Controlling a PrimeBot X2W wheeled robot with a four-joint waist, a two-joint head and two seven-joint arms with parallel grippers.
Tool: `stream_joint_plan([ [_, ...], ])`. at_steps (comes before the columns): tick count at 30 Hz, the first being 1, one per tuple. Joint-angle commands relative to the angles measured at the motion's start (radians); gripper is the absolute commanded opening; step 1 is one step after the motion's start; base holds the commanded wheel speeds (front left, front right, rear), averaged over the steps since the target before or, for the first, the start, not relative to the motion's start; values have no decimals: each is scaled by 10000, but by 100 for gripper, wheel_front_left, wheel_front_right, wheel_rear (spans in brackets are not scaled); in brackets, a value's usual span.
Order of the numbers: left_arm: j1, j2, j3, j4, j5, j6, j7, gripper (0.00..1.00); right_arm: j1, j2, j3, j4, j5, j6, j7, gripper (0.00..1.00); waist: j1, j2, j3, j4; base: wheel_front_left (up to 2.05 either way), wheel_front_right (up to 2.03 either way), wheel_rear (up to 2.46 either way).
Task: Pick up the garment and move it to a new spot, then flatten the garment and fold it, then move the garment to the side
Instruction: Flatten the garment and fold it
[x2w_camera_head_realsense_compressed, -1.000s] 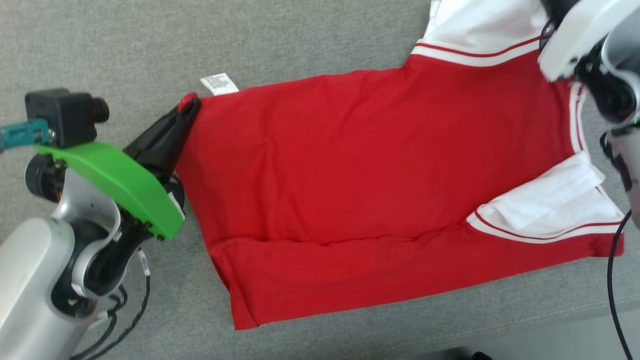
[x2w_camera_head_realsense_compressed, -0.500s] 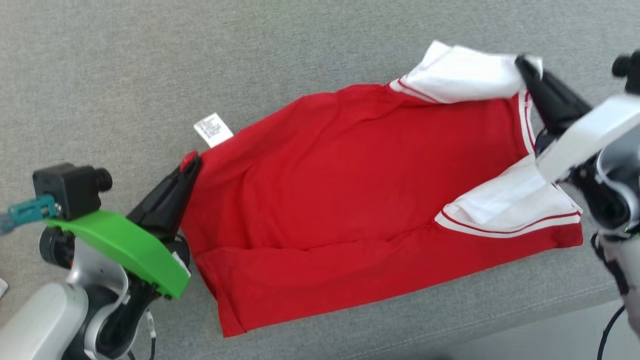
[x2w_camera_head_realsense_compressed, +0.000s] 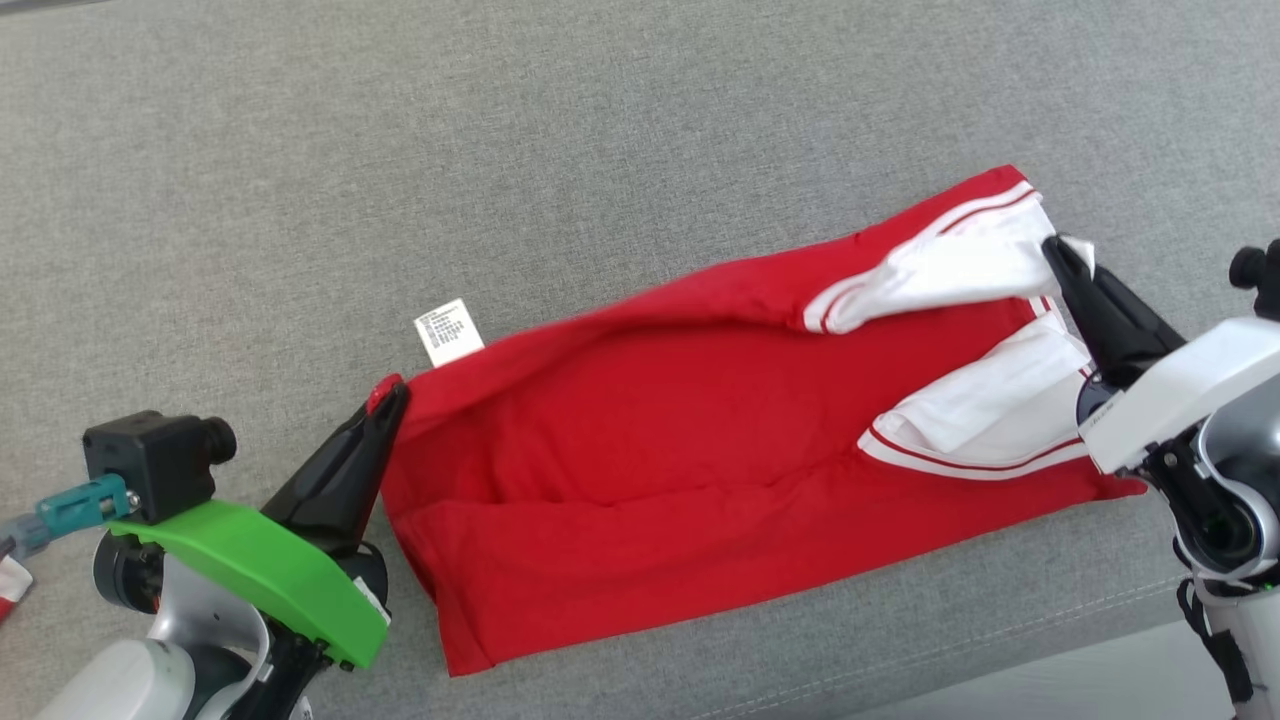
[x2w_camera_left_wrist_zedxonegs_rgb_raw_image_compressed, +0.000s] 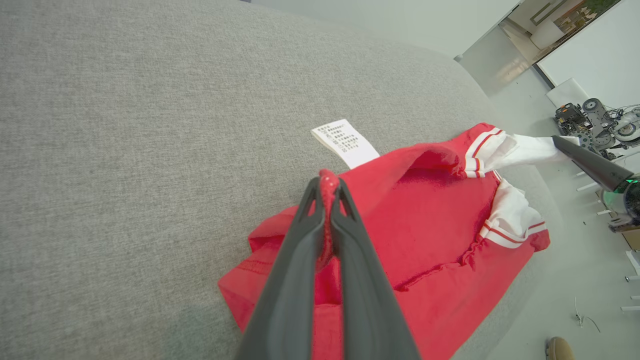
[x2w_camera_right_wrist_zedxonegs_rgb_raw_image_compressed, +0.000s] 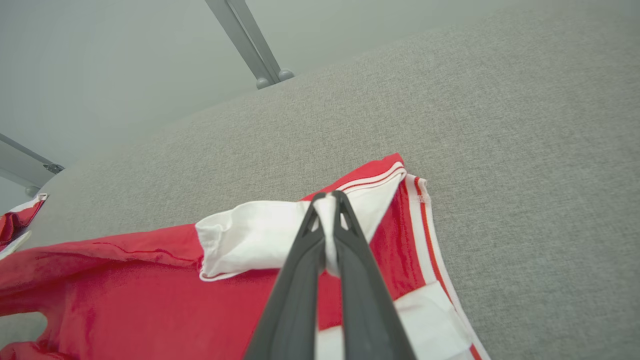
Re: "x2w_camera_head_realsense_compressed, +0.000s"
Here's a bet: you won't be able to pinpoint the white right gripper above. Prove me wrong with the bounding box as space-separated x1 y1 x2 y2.
1042 235 1280 476

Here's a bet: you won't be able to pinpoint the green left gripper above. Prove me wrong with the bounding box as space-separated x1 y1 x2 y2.
105 383 411 671

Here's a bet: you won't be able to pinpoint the red Bulls basketball jersey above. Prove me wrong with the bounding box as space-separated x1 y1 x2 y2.
366 165 1147 678

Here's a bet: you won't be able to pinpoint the red shorts with white trim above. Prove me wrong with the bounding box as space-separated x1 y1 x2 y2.
0 555 36 626

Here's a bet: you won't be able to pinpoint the grey fabric sofa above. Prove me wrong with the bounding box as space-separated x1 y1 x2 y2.
0 0 1280 720

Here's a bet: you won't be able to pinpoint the right arm cable teal plug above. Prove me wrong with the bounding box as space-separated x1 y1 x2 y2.
1175 578 1257 703

